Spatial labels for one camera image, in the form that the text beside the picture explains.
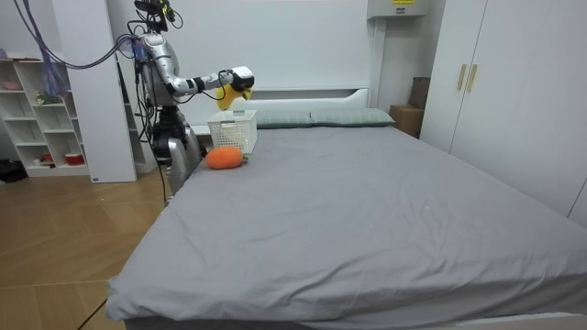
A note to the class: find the dark brown cardboard box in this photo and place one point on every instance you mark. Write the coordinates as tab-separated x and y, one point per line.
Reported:
419	91

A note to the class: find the white plastic mesh basket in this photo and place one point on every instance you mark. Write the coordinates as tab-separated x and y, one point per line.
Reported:
234	130

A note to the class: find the pink bowl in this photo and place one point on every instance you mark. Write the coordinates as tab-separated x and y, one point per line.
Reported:
12	85

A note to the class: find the light brown cardboard box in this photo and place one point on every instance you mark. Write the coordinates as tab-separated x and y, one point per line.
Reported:
406	120

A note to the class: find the robot body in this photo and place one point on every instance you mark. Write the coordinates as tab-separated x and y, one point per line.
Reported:
160	69

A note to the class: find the white open shelf unit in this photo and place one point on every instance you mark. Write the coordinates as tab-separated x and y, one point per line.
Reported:
43	133

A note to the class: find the grey bed with white headboard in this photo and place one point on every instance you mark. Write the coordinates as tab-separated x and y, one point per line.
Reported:
357	215

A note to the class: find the robot legs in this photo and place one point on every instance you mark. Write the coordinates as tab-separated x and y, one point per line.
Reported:
179	156

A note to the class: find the red bowl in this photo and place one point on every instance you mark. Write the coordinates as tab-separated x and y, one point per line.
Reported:
74	159

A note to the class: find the green checked pillow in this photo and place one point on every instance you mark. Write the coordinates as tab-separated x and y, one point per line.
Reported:
351	117
284	119

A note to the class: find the grey wall box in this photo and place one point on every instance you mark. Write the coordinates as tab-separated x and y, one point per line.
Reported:
396	8

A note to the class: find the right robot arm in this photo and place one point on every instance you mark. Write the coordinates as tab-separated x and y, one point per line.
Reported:
166	62

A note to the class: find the tall white cabinet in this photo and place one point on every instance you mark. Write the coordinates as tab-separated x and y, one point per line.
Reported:
103	114

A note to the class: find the small green plant toy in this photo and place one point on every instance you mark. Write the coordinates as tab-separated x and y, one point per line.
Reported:
47	98

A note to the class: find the orange soft toy fruit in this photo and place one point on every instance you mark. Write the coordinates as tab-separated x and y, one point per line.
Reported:
224	157

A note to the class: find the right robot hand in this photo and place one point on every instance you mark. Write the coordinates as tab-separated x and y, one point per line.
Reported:
242	77

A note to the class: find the yellow soft toy fruit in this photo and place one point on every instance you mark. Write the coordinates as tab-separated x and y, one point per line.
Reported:
225	98

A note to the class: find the black bag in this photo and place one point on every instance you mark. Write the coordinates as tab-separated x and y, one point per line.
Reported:
11	170

